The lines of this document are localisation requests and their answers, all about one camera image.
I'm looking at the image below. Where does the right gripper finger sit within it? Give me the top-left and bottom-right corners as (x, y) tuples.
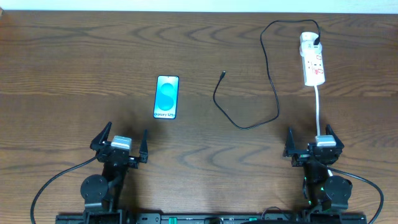
(283, 128), (295, 157)
(325, 124), (345, 149)

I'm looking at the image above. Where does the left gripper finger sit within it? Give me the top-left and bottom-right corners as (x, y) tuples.
(90, 122), (112, 150)
(139, 129), (149, 164)

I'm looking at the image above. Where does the blue Galaxy smartphone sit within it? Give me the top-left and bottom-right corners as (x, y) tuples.
(153, 75), (180, 119)

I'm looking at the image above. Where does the black USB charging cable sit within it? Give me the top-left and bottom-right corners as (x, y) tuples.
(213, 19), (322, 131)

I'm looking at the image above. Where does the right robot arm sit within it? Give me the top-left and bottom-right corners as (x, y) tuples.
(283, 125), (353, 223)

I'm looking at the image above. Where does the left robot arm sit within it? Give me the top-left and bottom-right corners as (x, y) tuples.
(80, 122), (149, 224)

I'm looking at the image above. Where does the white USB charger plug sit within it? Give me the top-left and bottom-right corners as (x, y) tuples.
(300, 32), (322, 56)

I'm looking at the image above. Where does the white power strip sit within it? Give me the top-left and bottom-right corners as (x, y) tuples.
(300, 41), (325, 86)

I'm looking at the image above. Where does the black right camera cable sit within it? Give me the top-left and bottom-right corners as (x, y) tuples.
(326, 166), (384, 224)

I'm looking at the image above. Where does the black camera cable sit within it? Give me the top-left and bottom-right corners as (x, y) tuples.
(30, 155), (99, 224)
(326, 166), (384, 224)

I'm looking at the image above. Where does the black left camera cable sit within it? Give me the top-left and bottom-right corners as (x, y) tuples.
(30, 155), (99, 224)

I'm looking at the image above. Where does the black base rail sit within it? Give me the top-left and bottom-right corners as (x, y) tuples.
(55, 212), (368, 224)

